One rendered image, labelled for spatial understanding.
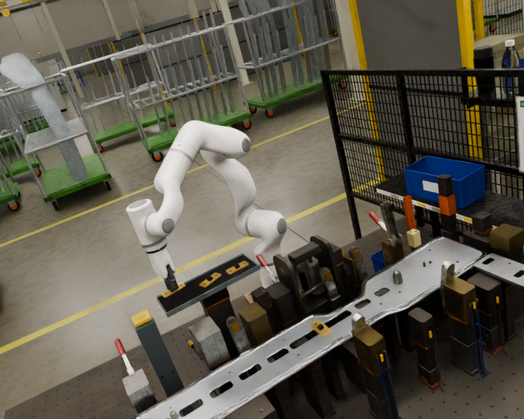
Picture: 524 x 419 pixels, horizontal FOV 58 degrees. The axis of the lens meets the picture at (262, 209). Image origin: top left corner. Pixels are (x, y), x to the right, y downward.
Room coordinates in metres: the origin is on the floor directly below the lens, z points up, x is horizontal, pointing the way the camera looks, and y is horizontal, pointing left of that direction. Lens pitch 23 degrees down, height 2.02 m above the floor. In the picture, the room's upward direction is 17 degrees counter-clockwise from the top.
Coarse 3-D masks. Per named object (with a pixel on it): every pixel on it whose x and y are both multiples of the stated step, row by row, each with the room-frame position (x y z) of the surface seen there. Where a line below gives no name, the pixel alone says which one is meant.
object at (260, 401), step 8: (256, 400) 1.00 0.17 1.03; (264, 400) 0.99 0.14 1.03; (240, 408) 0.99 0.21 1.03; (248, 408) 0.98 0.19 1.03; (256, 408) 0.97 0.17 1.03; (264, 408) 0.96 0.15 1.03; (272, 408) 0.95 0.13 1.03; (232, 416) 0.97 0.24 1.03; (240, 416) 0.96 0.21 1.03; (248, 416) 0.95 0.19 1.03; (256, 416) 0.94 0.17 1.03; (264, 416) 0.94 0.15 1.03; (272, 416) 0.94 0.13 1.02
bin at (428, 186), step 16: (432, 160) 2.00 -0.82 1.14; (448, 160) 1.91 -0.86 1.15; (416, 176) 1.89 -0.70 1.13; (432, 176) 1.81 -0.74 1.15; (464, 176) 1.84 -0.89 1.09; (480, 176) 1.74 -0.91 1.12; (416, 192) 1.90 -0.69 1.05; (432, 192) 1.82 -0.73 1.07; (464, 192) 1.69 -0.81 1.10; (480, 192) 1.73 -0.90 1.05
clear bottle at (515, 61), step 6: (510, 42) 1.74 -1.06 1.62; (510, 48) 1.74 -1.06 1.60; (504, 54) 1.75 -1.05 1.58; (510, 54) 1.73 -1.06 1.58; (516, 54) 1.73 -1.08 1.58; (504, 60) 1.74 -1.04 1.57; (510, 60) 1.73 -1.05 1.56; (516, 60) 1.72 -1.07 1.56; (504, 66) 1.74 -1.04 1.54; (510, 66) 1.72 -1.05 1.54; (516, 66) 1.72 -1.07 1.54; (504, 78) 1.75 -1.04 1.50; (510, 78) 1.73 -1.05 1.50; (516, 78) 1.72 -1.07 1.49; (504, 84) 1.75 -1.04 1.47; (510, 84) 1.73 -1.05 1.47; (516, 84) 1.72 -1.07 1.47; (504, 90) 1.75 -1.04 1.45; (510, 90) 1.73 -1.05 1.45; (516, 90) 1.72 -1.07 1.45
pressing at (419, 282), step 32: (416, 256) 1.49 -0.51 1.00; (448, 256) 1.43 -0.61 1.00; (480, 256) 1.38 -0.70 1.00; (416, 288) 1.31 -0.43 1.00; (320, 320) 1.29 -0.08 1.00; (256, 352) 1.23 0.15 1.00; (288, 352) 1.18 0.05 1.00; (320, 352) 1.14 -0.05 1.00; (192, 384) 1.16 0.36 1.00; (224, 384) 1.13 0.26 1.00; (256, 384) 1.09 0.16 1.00; (160, 416) 1.08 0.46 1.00; (192, 416) 1.04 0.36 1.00; (224, 416) 1.01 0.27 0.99
